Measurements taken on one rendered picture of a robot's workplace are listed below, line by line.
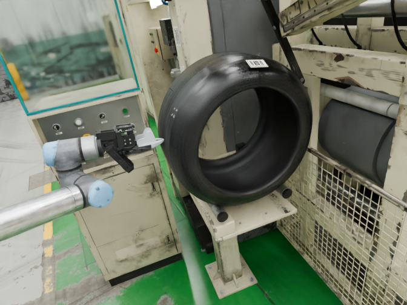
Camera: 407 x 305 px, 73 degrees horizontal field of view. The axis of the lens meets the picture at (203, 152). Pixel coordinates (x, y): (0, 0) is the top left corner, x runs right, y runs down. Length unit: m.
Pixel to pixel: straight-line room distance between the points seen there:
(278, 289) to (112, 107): 1.46
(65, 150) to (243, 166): 0.75
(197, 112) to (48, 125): 0.95
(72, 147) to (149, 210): 0.98
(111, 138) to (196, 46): 0.52
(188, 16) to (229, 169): 0.66
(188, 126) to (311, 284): 1.44
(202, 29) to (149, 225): 1.23
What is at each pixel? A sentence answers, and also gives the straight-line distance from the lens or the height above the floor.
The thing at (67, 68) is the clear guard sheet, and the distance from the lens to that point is 1.50.
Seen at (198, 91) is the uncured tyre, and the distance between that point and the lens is 0.85.
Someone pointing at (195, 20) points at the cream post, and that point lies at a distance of 1.19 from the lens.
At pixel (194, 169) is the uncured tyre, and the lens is 0.90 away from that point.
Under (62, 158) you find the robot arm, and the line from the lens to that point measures 0.93.
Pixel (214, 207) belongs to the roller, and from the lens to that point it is 1.09.
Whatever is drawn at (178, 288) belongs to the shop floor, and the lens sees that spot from 2.04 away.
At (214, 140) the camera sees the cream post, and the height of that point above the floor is 1.03.
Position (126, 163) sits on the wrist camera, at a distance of 0.95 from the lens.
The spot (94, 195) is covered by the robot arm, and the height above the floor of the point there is 1.20.
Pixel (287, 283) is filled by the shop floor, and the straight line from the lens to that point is 1.99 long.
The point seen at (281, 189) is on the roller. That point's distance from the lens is 1.16.
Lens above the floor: 1.61
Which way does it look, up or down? 28 degrees down
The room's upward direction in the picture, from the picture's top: 10 degrees counter-clockwise
